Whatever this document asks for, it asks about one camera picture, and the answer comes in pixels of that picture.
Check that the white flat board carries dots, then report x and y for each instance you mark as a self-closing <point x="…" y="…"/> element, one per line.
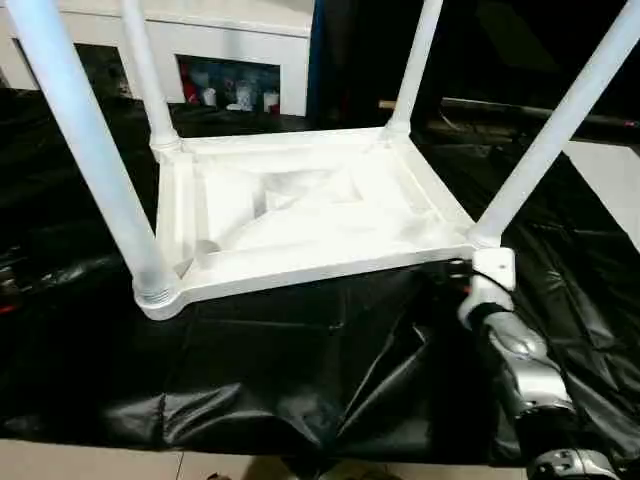
<point x="610" y="190"/>

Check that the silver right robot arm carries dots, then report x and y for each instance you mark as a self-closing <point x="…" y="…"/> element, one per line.
<point x="530" y="350"/>

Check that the white glass-door cabinet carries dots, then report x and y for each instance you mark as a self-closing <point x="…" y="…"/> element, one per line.
<point x="225" y="35"/>

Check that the red white bottle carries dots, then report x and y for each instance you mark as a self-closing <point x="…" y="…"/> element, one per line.
<point x="190" y="87"/>

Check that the small white cup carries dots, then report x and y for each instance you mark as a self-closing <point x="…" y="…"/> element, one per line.
<point x="209" y="95"/>

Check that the white mug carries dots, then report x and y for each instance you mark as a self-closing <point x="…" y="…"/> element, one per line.
<point x="272" y="102"/>

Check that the long black pole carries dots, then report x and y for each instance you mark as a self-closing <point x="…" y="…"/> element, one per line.
<point x="475" y="107"/>

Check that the white plastic table top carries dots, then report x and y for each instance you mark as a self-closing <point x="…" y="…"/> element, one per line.
<point x="325" y="225"/>

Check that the black table mat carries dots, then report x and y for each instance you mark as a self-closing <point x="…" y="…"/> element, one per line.
<point x="275" y="360"/>

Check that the white patterned figure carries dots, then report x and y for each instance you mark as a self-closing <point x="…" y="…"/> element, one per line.
<point x="242" y="95"/>

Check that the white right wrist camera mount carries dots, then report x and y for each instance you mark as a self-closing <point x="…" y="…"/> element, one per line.
<point x="492" y="265"/>

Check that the black fabric covered furniture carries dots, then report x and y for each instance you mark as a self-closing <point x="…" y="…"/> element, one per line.
<point x="500" y="45"/>

